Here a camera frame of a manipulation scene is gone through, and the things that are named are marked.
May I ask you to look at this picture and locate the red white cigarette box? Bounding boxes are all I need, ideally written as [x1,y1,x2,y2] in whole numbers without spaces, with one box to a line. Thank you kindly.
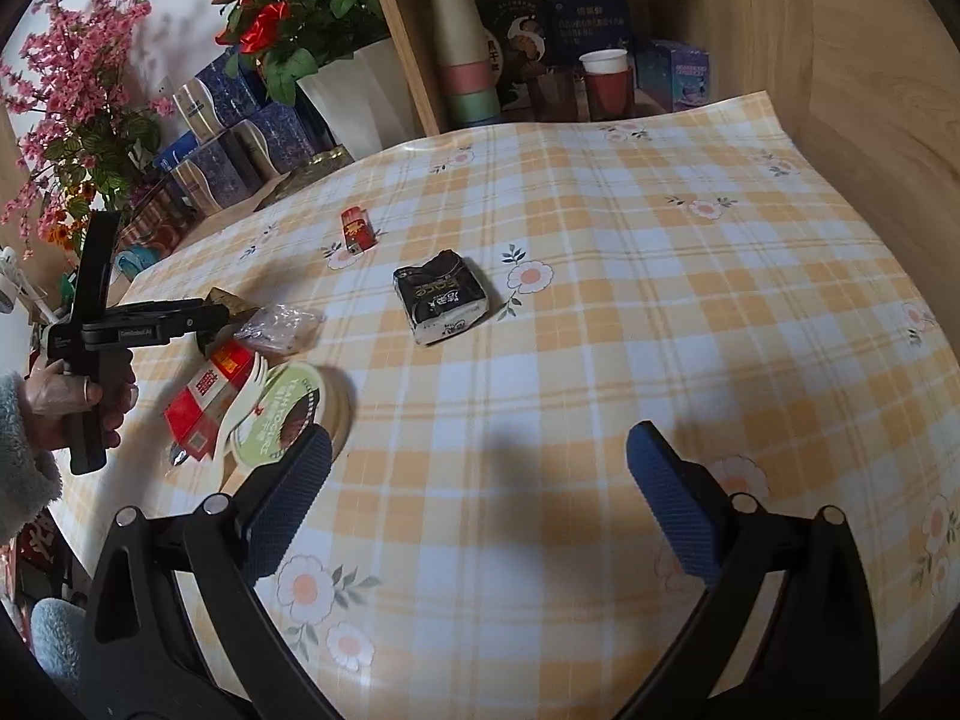
[164,338,257,460]

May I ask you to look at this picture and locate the green noodle cup lid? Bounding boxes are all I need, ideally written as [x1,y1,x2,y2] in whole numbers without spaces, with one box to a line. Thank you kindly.
[228,361,352,470]

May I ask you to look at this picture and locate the clear plastic wrapper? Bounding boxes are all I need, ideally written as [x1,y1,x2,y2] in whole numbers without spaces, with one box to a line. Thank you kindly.
[235,304,324,358]

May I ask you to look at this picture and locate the black snack packet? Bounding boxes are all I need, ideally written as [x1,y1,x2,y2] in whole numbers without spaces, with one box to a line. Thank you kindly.
[394,249,490,346]

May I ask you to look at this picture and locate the person left hand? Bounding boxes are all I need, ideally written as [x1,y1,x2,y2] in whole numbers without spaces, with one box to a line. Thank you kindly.
[18,361,139,452]

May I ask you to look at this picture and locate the pink blossom branch arrangement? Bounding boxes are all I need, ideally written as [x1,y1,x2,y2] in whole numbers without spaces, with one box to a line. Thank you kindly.
[2,0,174,255]

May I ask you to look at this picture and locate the small red lighter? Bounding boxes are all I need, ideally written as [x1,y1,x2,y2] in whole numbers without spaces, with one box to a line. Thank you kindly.
[342,206,376,255]

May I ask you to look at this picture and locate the yellow plaid tablecloth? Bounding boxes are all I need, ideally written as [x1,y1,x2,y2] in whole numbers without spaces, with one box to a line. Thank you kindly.
[55,88,960,720]

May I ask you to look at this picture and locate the white flower pot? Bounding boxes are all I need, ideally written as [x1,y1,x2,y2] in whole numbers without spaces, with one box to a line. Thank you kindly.
[298,39,423,161]

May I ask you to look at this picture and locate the red rose bouquet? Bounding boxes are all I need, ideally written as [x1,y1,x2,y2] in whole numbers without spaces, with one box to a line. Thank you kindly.
[212,0,389,106]

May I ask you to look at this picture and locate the red paper cup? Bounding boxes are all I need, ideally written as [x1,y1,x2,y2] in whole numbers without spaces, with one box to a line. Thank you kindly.
[579,49,635,122]

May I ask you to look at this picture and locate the stacked pastel paper cups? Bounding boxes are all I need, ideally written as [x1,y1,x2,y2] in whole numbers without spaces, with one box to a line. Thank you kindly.
[431,0,501,127]

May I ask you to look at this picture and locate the wooden shelf unit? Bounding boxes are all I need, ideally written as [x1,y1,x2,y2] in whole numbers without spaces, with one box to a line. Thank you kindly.
[358,0,812,137]

